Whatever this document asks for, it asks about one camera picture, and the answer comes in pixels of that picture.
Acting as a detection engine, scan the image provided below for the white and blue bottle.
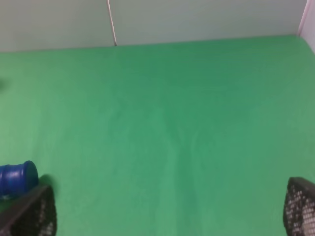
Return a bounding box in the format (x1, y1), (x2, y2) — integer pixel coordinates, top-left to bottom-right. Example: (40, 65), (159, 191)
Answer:
(0, 161), (39, 200)

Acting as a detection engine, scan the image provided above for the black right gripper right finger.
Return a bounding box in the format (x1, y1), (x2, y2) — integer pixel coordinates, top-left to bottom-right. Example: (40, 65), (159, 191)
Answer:
(283, 177), (315, 236)

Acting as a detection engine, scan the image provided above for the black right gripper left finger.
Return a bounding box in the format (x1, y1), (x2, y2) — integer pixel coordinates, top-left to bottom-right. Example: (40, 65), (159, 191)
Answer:
(0, 184), (57, 236)

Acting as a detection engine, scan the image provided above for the green table cloth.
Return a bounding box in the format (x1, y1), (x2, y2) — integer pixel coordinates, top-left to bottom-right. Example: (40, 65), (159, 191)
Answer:
(0, 36), (315, 236)

